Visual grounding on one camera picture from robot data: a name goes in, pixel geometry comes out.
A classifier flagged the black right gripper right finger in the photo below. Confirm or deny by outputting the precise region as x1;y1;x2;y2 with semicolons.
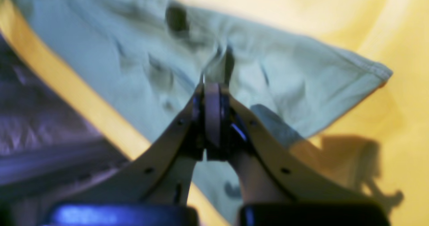
220;86;390;226

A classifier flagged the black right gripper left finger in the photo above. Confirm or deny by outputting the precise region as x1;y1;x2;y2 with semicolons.
44;85;203;226

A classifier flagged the green T-shirt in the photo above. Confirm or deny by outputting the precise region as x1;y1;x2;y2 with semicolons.
1;0;392;226

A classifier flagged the yellow table cloth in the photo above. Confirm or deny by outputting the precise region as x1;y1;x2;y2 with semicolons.
0;0;429;226

